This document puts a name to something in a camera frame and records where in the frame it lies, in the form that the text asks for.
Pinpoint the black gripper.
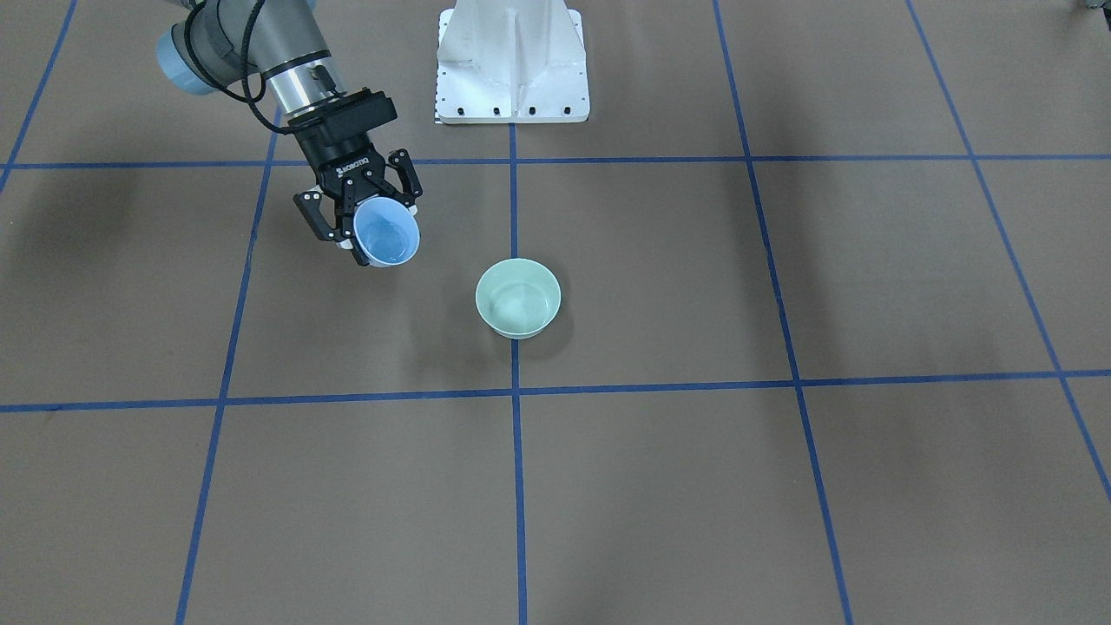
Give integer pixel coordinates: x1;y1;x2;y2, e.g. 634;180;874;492
286;89;424;250

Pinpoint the light blue plastic cup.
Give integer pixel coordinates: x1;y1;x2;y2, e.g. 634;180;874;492
352;196;421;268

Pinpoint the light green bowl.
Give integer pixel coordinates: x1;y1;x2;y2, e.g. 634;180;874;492
476;258;562;340

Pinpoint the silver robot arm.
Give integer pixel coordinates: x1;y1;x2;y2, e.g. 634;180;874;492
156;1;422;268

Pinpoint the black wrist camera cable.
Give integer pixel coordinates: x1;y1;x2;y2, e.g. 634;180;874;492
187;0;287;135

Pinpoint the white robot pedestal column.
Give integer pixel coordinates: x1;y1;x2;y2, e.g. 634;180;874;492
434;1;591;124

